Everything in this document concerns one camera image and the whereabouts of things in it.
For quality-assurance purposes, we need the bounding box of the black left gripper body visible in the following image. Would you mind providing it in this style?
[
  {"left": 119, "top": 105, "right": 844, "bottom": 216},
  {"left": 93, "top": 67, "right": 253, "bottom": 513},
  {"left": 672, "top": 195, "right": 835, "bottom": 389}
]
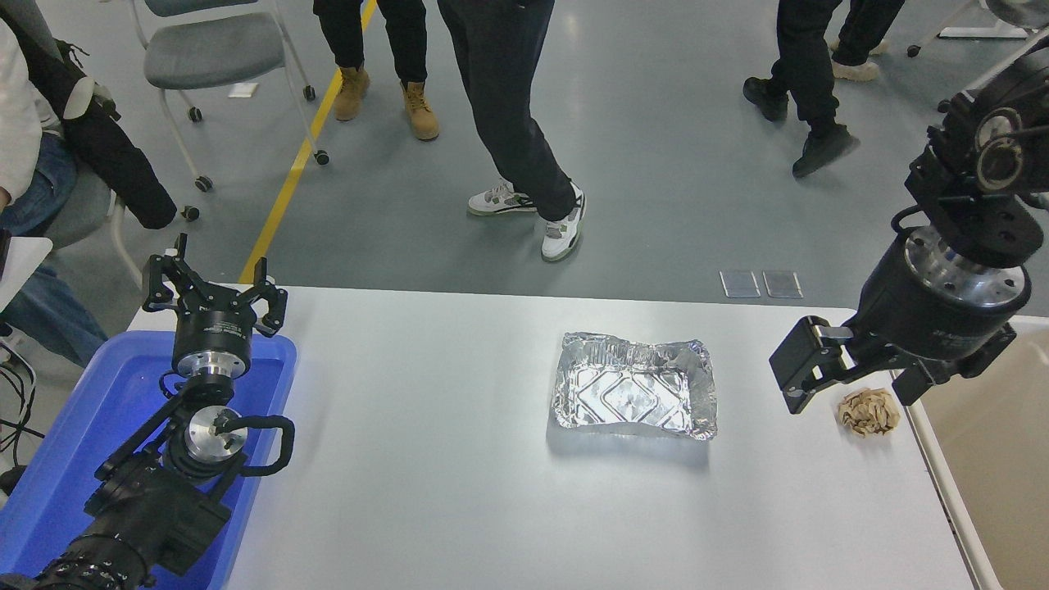
[{"left": 172, "top": 297, "right": 257, "bottom": 363}]

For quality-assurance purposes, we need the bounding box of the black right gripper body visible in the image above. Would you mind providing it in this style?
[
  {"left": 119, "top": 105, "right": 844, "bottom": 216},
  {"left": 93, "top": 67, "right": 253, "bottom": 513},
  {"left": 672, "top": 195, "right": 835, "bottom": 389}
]
[{"left": 849, "top": 240, "right": 1030, "bottom": 382}]

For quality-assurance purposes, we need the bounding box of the silver foil tray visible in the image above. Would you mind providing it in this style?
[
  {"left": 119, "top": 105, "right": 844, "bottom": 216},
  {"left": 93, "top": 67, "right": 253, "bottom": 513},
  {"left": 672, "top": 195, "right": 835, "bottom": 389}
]
[{"left": 552, "top": 332, "right": 719, "bottom": 442}]

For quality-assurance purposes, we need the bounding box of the crumpled tan paper ball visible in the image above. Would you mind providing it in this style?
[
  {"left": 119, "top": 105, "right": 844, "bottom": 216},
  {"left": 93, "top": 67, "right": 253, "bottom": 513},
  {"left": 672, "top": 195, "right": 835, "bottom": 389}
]
[{"left": 836, "top": 388, "right": 901, "bottom": 438}]

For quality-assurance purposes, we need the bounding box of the large pale bin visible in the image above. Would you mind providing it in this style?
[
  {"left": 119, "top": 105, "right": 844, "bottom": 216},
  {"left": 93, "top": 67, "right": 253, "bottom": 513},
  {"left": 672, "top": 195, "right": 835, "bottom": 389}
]
[{"left": 901, "top": 314, "right": 1049, "bottom": 590}]

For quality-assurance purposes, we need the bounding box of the grey chair under seated person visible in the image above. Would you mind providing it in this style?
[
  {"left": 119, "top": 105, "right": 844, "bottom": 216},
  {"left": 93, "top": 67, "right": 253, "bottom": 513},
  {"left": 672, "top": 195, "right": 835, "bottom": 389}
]
[{"left": 37, "top": 164, "right": 202, "bottom": 288}]

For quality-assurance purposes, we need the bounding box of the black jacket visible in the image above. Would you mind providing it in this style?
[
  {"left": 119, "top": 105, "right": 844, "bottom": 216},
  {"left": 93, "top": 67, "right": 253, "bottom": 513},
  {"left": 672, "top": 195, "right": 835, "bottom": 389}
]
[{"left": 0, "top": 0, "right": 179, "bottom": 231}]

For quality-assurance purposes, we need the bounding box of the blue plastic tray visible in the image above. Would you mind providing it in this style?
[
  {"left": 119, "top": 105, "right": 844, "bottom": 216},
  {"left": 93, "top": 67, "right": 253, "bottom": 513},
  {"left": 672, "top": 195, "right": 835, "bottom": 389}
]
[{"left": 0, "top": 330, "right": 297, "bottom": 590}]

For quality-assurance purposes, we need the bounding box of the white side table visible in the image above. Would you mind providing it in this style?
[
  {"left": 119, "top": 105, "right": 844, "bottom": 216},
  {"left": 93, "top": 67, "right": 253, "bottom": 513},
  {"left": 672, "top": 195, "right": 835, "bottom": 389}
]
[{"left": 0, "top": 236, "right": 54, "bottom": 312}]

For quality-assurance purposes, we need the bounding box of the seated person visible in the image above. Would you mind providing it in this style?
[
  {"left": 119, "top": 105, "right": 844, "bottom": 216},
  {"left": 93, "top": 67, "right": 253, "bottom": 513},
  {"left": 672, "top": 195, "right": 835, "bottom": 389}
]
[{"left": 0, "top": 20, "right": 111, "bottom": 370}]

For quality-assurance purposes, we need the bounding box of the grey wheeled chair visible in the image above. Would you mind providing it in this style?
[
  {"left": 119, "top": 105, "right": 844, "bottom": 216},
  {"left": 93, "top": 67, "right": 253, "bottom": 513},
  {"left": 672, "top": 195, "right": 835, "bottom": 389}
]
[{"left": 129, "top": 0, "right": 331, "bottom": 194}]

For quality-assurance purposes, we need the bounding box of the person in black shoes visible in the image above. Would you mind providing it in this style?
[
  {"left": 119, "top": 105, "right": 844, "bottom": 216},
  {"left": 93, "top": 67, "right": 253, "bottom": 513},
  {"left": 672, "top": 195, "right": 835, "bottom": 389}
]
[{"left": 742, "top": 0, "right": 861, "bottom": 179}]

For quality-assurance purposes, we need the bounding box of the person in tan boots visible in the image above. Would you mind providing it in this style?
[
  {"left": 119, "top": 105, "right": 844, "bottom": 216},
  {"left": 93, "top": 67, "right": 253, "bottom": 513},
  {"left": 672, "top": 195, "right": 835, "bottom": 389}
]
[{"left": 313, "top": 0, "right": 440, "bottom": 141}]

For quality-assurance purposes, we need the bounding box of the person in beige shoes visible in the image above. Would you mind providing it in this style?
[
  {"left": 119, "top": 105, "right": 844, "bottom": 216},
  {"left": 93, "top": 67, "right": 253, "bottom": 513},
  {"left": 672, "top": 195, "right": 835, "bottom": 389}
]
[{"left": 829, "top": 0, "right": 907, "bottom": 83}]

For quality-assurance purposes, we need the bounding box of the person in white sneakers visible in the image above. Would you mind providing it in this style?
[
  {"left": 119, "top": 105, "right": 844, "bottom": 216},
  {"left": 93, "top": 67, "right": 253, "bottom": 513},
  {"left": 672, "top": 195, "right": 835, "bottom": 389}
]
[{"left": 437, "top": 0, "right": 588, "bottom": 264}]

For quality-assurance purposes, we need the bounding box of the black cable bundle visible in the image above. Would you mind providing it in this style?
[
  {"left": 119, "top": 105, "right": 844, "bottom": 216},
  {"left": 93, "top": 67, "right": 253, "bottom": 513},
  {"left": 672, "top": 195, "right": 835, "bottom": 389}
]
[{"left": 0, "top": 336, "right": 39, "bottom": 460}]

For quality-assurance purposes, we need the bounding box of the white wheeled chair frame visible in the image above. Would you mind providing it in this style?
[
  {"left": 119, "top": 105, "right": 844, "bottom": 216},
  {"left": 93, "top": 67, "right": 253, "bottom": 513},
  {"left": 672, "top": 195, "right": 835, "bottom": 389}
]
[{"left": 906, "top": 0, "right": 1049, "bottom": 58}]

